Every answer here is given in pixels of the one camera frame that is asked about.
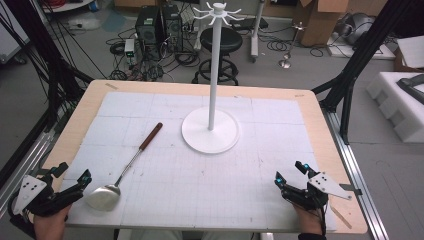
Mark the thin metal floor stand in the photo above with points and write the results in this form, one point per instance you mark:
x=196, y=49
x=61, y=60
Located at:
x=291, y=46

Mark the small grey power box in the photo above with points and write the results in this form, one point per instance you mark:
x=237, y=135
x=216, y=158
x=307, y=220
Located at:
x=129, y=50

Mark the metal table bracket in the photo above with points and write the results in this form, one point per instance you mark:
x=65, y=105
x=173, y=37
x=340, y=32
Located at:
x=351, y=189

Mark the white grid mat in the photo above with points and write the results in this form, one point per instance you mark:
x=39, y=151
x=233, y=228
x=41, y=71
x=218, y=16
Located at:
x=200, y=186

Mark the brown cardboard box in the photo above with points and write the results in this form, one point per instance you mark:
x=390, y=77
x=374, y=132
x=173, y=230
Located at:
x=320, y=23

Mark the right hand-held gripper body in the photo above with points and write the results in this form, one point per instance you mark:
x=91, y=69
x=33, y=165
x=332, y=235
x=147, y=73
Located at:
x=320, y=190

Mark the grey helmet-like device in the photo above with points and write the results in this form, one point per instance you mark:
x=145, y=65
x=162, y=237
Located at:
x=358, y=28

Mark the white foam block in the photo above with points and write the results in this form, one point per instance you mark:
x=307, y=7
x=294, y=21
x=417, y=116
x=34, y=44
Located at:
x=393, y=106

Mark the black sleeve cuff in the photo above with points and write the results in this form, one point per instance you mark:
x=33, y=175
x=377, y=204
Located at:
x=311, y=237

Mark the person's right hand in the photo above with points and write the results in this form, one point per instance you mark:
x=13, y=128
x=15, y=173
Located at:
x=311, y=221

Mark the white floor stand post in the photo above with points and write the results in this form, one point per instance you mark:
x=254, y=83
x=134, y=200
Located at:
x=255, y=36

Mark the aluminium rail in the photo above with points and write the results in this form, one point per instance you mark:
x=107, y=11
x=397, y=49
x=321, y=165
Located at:
x=356, y=173
x=20, y=170

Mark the white box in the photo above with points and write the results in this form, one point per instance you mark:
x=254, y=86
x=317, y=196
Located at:
x=411, y=51

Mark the black computer tower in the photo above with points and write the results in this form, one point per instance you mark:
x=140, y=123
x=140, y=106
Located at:
x=148, y=30
x=172, y=28

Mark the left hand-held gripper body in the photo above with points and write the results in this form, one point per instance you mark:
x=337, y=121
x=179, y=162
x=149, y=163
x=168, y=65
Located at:
x=31, y=193

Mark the white hook rack stand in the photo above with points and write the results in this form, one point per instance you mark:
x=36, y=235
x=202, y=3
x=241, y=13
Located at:
x=210, y=135

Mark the black round stool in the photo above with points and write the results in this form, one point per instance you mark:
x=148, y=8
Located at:
x=221, y=40

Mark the black device on foam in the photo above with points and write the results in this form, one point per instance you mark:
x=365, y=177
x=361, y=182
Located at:
x=413, y=85

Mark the person's left hand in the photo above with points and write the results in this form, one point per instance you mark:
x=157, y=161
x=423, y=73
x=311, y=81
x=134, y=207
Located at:
x=50, y=226

